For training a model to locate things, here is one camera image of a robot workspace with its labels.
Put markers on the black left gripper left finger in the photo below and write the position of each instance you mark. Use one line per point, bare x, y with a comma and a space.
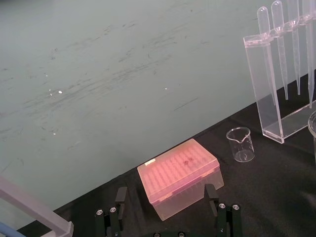
108, 222

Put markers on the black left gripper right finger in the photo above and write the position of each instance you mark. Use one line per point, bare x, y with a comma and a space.
228, 222

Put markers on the black table cloth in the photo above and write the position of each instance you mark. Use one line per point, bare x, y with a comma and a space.
266, 192

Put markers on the pink translucent pipette tip box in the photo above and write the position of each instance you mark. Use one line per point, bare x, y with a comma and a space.
172, 177

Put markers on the small clear glass beaker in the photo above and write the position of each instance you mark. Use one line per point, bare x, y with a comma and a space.
241, 148

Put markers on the frosted white plastic rack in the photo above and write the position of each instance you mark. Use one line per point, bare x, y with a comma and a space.
32, 207

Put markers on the blue tube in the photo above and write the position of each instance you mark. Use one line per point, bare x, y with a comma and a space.
7, 228

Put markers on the large clear glass beaker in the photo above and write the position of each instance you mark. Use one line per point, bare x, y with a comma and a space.
313, 133

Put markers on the clear acrylic pipette stand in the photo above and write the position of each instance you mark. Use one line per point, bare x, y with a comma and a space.
261, 98

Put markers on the clear plastic transfer pipette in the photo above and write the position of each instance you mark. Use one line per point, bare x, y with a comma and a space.
269, 61
281, 54
310, 61
295, 49

